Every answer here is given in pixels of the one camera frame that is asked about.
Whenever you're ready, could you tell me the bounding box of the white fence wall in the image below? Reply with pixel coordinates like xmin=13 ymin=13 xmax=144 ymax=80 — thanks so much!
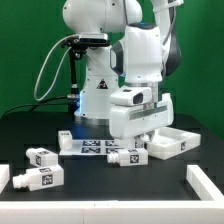
xmin=0 ymin=164 xmax=10 ymax=193
xmin=186 ymin=165 xmax=224 ymax=201
xmin=0 ymin=201 xmax=224 ymax=224

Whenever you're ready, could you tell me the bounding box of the white square tabletop tray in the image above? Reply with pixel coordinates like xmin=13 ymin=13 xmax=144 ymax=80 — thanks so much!
xmin=147 ymin=127 xmax=201 ymax=160

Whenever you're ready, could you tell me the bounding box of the black camera stand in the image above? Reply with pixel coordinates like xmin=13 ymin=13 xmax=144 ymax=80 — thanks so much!
xmin=61 ymin=35 xmax=110 ymax=114

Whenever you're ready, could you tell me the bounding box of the white front fence wall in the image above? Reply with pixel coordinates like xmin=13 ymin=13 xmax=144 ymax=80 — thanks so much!
xmin=0 ymin=201 xmax=224 ymax=224

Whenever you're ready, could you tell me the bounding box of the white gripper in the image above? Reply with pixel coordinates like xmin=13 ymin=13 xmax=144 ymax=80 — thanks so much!
xmin=109 ymin=93 xmax=174 ymax=148

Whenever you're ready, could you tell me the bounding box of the white marker base plate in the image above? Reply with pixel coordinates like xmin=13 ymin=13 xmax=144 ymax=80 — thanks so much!
xmin=58 ymin=138 xmax=134 ymax=158

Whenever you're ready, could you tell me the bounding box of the white right fence wall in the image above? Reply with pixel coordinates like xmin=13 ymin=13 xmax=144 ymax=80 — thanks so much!
xmin=186 ymin=165 xmax=224 ymax=201

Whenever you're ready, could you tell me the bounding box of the white left fence wall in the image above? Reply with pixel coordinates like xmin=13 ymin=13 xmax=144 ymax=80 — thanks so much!
xmin=0 ymin=164 xmax=10 ymax=193

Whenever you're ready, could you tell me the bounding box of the black cable on table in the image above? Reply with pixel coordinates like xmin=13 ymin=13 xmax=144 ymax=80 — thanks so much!
xmin=1 ymin=95 xmax=70 ymax=118

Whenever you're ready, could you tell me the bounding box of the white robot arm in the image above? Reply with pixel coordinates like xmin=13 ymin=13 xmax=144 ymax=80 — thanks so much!
xmin=63 ymin=0 xmax=184 ymax=148

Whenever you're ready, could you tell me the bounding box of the grey looped cable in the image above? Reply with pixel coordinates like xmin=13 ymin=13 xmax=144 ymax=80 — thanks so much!
xmin=33 ymin=34 xmax=80 ymax=102

